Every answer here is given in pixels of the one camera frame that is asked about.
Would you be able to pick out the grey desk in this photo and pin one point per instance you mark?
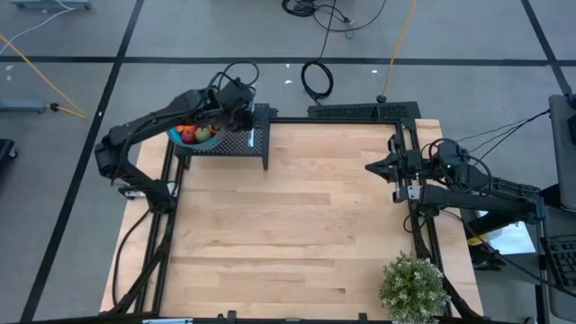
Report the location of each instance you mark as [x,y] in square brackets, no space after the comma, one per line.
[553,310]

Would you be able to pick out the white paper sheet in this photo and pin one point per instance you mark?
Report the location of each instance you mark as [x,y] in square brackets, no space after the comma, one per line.
[508,238]

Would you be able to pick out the green artificial potted plant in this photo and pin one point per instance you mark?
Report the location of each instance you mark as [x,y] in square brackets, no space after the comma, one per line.
[411,288]

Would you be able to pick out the dark red toy pomegranate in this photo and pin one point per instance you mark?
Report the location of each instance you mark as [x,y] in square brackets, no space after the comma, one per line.
[188,137]

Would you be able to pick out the blue collapsible bowl grey rim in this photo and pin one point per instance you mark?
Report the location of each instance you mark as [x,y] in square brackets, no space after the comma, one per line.
[204,145]

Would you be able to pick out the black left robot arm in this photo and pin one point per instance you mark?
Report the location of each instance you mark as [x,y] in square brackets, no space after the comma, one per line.
[135,128]

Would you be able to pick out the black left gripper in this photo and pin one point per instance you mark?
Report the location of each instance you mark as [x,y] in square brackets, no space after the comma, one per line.
[234,108]

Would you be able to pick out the black keyboard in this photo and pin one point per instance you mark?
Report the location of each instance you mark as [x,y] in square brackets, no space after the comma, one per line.
[564,263]

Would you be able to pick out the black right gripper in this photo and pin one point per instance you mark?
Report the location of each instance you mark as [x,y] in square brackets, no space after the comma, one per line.
[407,168]

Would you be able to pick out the brown green toy kiwi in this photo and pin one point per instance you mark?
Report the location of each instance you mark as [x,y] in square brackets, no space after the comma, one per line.
[203,134]

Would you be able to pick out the black floor object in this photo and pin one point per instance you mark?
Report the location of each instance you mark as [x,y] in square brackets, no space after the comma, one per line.
[5,148]

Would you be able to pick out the black perforated riser shelf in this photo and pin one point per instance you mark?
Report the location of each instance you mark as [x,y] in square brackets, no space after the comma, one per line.
[234,145]

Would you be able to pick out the black perforated metal plate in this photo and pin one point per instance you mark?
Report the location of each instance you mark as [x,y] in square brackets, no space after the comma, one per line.
[360,111]

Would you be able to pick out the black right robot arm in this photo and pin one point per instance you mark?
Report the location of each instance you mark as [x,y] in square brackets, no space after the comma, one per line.
[486,193]

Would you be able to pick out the black desk beam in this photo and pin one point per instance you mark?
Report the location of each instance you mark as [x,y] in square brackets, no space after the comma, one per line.
[551,193]

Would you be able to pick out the grey monitor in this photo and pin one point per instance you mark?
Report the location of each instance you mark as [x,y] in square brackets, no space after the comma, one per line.
[562,148]

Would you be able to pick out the grey cart base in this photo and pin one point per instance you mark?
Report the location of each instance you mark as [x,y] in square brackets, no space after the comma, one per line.
[22,106]
[49,3]

